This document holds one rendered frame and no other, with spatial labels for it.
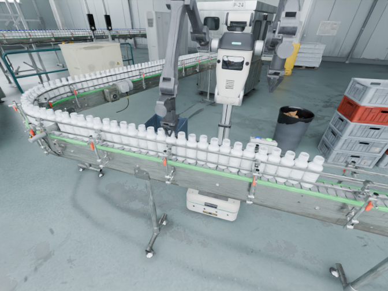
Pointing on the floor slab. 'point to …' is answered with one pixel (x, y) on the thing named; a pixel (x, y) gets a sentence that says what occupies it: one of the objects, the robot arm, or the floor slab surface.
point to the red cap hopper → (32, 44)
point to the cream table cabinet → (91, 57)
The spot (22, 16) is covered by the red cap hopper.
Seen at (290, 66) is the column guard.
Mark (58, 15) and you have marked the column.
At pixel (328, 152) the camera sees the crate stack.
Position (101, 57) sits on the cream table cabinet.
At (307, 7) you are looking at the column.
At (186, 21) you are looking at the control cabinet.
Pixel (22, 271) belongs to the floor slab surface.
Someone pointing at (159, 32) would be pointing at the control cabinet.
